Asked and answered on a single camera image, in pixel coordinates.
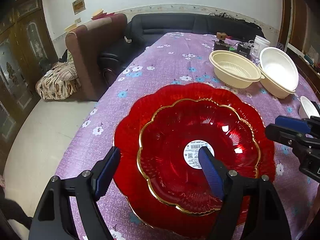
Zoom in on patterned blanket bundle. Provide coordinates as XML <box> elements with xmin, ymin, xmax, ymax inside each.
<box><xmin>35</xmin><ymin>61</ymin><xmax>81</xmax><ymax>100</ymax></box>

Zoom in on yellow wall certificate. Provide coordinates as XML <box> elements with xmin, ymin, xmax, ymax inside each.
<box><xmin>72</xmin><ymin>0</ymin><xmax>86</xmax><ymax>15</ymax></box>

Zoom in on cream ribbed plastic bowl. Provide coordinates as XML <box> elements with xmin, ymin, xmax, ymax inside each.
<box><xmin>209</xmin><ymin>50</ymin><xmax>264</xmax><ymax>89</ymax></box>

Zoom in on red gold-rimmed plate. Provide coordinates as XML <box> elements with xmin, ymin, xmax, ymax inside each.
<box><xmin>137</xmin><ymin>99</ymin><xmax>261</xmax><ymax>216</ymax></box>

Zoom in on brown armchair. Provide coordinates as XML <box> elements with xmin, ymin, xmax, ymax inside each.
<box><xmin>65</xmin><ymin>14</ymin><xmax>127</xmax><ymax>101</ymax></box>

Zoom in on black box device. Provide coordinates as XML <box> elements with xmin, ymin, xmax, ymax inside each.
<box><xmin>236</xmin><ymin>40</ymin><xmax>254</xmax><ymax>59</ymax></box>

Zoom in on black leather sofa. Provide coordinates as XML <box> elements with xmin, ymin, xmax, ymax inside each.
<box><xmin>97</xmin><ymin>13</ymin><xmax>265</xmax><ymax>86</ymax></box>

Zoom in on red items on armchair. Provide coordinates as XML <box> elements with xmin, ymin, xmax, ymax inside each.
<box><xmin>91</xmin><ymin>9</ymin><xmax>115</xmax><ymax>20</ymax></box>

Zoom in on white plastic jar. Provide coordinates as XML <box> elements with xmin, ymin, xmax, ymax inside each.
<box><xmin>251</xmin><ymin>35</ymin><xmax>271</xmax><ymax>59</ymax></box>

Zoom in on large red wedding plate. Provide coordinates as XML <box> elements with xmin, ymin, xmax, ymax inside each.
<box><xmin>114</xmin><ymin>83</ymin><xmax>276</xmax><ymax>238</ymax></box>

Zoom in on black grinder with wooden knob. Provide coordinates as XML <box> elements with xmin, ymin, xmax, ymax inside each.
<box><xmin>214</xmin><ymin>32</ymin><xmax>230</xmax><ymax>51</ymax></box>

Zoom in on wooden glass cabinet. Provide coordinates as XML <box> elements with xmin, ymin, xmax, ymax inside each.
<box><xmin>1</xmin><ymin>0</ymin><xmax>58</xmax><ymax>170</ymax></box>

